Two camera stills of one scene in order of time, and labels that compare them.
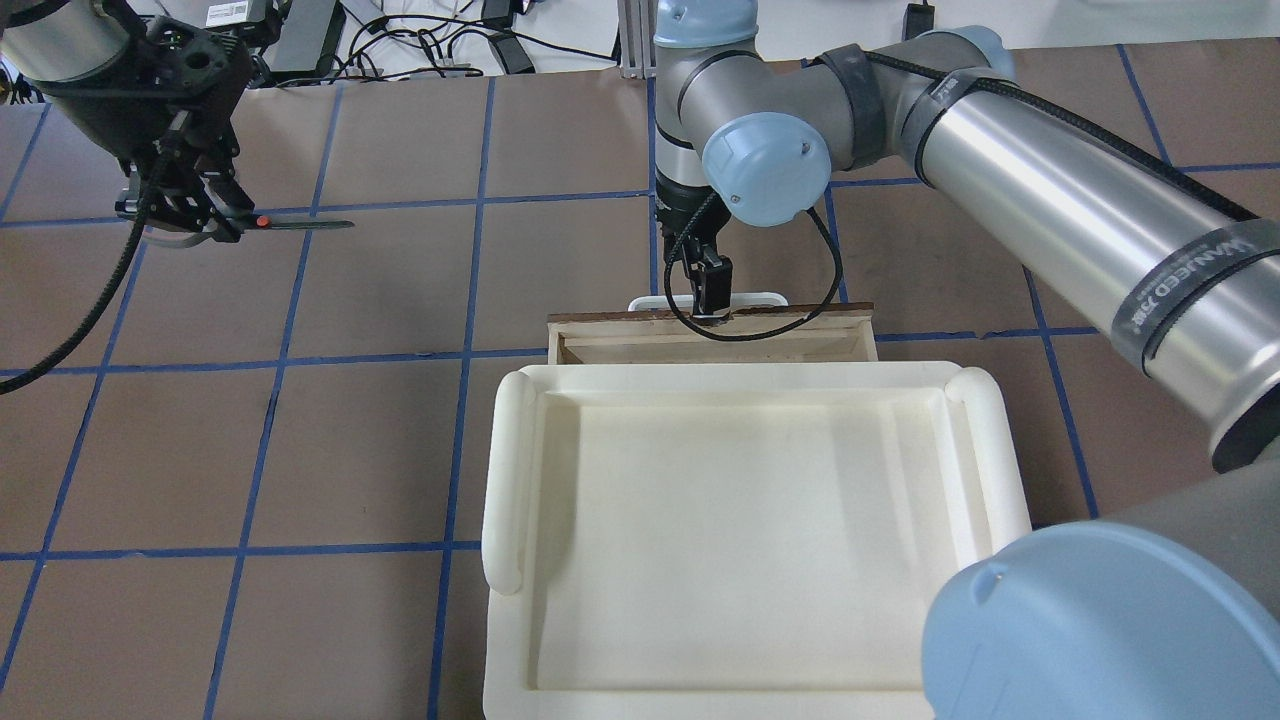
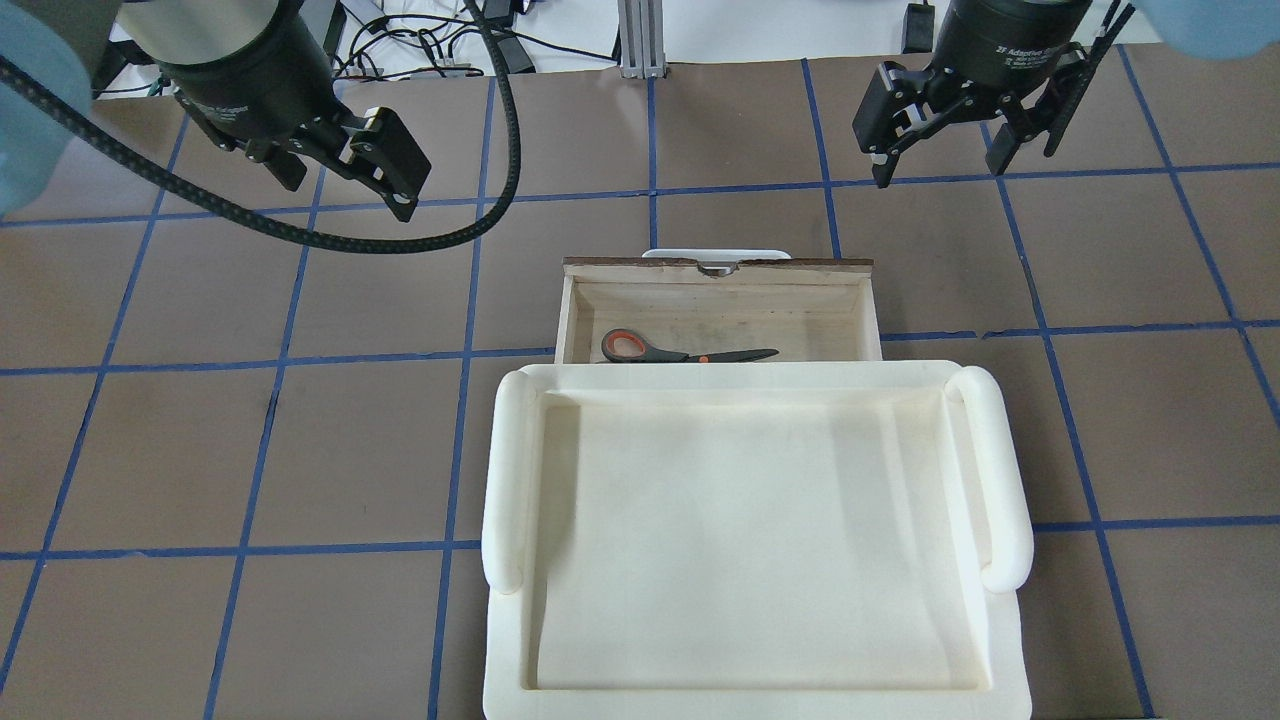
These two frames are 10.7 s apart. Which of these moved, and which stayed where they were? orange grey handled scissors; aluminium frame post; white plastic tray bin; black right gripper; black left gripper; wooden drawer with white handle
Moved: orange grey handled scissors; wooden drawer with white handle; black right gripper; black left gripper
Stayed: white plastic tray bin; aluminium frame post
